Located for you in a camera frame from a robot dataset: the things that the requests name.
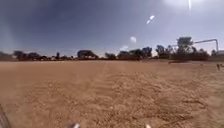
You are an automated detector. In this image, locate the white goal frame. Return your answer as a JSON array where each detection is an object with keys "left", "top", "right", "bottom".
[{"left": 171, "top": 38, "right": 220, "bottom": 54}]

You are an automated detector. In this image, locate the row of trees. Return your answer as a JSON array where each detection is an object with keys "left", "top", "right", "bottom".
[{"left": 0, "top": 36, "right": 224, "bottom": 62}]

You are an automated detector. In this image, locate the brown sandy dirt field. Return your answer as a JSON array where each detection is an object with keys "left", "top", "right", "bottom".
[{"left": 0, "top": 59, "right": 224, "bottom": 128}]

